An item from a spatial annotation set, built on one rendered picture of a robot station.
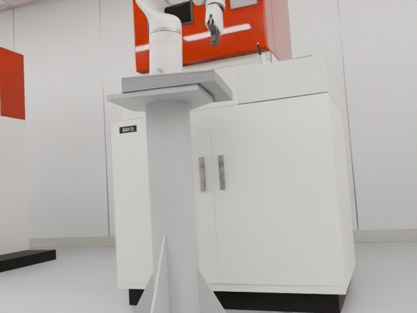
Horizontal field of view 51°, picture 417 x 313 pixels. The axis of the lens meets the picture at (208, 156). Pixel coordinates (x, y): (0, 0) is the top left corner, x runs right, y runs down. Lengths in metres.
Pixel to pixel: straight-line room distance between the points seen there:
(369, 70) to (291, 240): 2.41
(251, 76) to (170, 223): 0.68
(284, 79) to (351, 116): 2.12
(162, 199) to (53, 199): 3.59
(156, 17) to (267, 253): 0.96
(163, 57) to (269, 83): 0.44
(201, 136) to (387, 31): 2.47
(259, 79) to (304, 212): 0.54
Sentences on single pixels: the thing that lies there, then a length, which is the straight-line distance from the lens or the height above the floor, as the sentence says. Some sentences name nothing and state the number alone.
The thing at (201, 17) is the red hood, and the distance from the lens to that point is 2.59.
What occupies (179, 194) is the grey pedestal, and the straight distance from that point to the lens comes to 1.48.
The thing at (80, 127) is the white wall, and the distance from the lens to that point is 4.83.
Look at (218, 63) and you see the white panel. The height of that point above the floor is 1.20.
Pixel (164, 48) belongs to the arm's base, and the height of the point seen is 0.99.
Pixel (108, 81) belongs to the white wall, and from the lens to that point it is 4.71.
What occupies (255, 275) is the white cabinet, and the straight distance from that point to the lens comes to 1.75.
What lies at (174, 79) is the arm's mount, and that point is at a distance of 1.42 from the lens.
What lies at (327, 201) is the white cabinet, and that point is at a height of 0.41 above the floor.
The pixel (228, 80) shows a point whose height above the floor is 0.92.
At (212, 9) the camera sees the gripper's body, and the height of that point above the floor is 1.24.
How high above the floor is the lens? 0.47
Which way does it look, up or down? 5 degrees up
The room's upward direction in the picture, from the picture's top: 4 degrees counter-clockwise
